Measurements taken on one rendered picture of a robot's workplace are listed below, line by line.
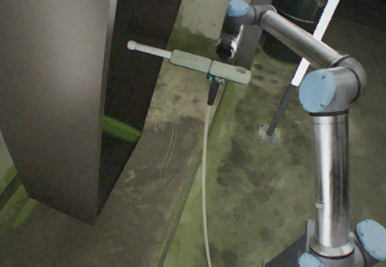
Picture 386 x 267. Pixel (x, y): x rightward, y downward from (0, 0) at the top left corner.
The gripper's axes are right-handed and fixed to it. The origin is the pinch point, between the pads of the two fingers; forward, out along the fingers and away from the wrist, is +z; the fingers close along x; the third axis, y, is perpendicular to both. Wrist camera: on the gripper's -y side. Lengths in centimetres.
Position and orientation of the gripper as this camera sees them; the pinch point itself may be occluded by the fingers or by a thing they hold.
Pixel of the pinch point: (216, 76)
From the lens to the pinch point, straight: 104.2
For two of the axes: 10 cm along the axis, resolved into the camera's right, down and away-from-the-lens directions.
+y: -1.3, 5.9, 8.0
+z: -2.6, 7.6, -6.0
